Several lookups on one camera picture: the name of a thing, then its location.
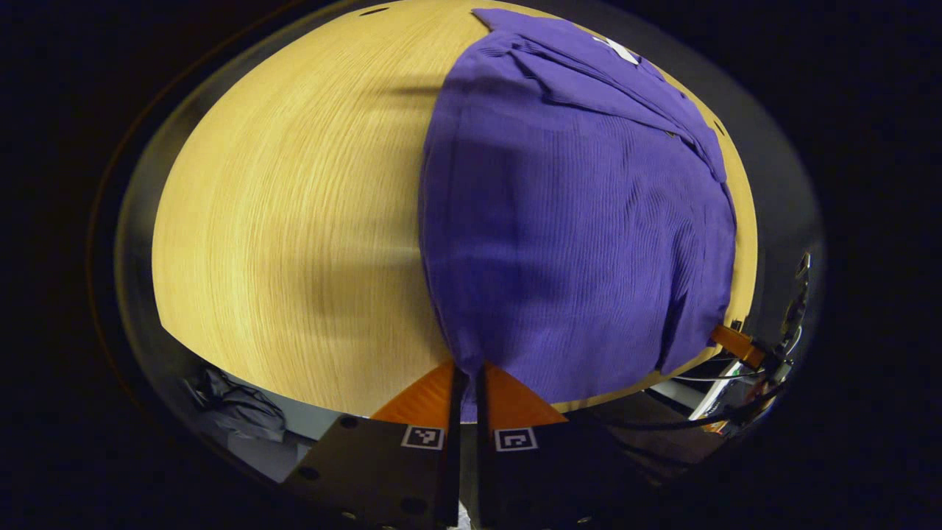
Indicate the dark grey cloth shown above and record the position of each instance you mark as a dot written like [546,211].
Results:
[243,412]

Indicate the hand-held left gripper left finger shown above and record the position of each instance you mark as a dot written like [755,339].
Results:
[455,442]

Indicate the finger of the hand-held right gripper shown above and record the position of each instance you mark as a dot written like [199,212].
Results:
[736,344]

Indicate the purple shirt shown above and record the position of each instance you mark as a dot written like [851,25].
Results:
[574,221]

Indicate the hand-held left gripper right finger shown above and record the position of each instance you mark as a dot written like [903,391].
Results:
[482,456]

